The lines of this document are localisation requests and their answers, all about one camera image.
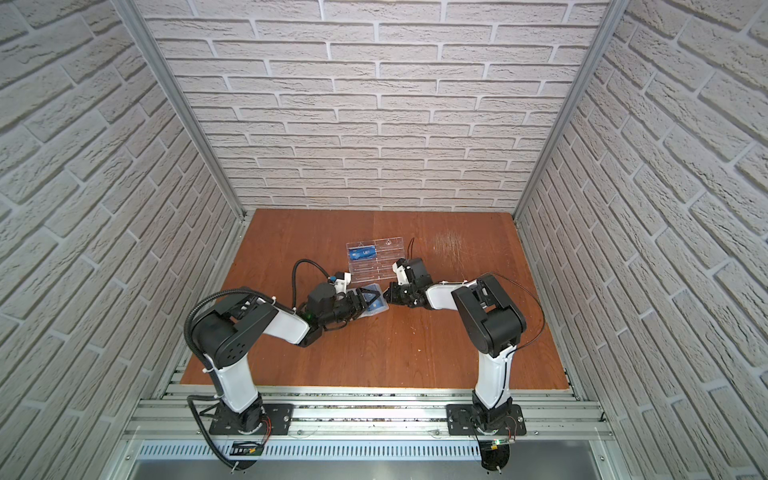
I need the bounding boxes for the tan leather card holder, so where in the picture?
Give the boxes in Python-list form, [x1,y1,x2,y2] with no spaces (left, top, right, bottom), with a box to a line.
[356,283,390,319]

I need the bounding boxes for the clear plastic organizer box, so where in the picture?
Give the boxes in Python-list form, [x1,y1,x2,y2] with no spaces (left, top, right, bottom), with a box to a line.
[346,237,405,285]

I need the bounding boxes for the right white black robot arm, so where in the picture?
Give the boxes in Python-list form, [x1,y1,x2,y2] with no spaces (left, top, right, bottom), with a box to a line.
[384,274,527,430]

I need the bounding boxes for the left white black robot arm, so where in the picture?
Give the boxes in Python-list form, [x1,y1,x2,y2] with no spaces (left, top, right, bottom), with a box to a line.
[183,283,382,430]

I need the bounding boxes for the blue item in box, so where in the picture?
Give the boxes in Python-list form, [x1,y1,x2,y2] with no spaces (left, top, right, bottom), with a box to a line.
[348,245,377,261]

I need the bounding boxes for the perforated metal vent strip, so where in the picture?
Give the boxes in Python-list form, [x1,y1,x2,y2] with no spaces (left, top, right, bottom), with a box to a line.
[137,440,480,461]

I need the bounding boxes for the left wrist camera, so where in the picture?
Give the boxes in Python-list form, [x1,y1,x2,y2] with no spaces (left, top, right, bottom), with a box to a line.
[328,272,351,294]

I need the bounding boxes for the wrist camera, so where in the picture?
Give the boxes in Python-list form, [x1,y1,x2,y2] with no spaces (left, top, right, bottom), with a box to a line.
[392,258,433,288]
[328,272,351,294]

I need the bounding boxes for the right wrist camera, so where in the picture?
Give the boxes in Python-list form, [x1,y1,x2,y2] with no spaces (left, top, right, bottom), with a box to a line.
[392,258,433,288]

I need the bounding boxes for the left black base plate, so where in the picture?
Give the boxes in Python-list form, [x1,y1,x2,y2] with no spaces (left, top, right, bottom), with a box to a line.
[208,402,294,436]

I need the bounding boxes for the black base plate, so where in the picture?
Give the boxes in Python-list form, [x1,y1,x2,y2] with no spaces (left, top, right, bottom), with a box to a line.
[208,402,294,436]
[446,402,527,438]

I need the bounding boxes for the right thin black cable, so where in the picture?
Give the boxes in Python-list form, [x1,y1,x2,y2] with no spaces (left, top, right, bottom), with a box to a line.
[437,272,546,352]

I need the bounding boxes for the left black corrugated cable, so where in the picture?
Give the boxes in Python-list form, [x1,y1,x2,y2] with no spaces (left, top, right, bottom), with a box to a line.
[182,259,331,472]

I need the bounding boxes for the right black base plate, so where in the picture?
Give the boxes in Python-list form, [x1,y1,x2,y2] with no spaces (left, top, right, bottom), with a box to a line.
[446,402,527,438]

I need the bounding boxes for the aluminium rail frame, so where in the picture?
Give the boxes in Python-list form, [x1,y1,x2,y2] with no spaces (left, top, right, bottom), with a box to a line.
[103,384,630,479]

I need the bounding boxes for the right corner aluminium post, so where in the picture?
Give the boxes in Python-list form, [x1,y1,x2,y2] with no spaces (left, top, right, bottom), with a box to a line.
[512,0,630,222]

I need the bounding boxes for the corner aluminium post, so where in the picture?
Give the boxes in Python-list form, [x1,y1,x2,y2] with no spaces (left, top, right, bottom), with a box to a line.
[113,0,247,221]
[512,0,630,222]

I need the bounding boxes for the left corner aluminium post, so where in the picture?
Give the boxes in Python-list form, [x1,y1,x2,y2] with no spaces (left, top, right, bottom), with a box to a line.
[113,0,247,221]

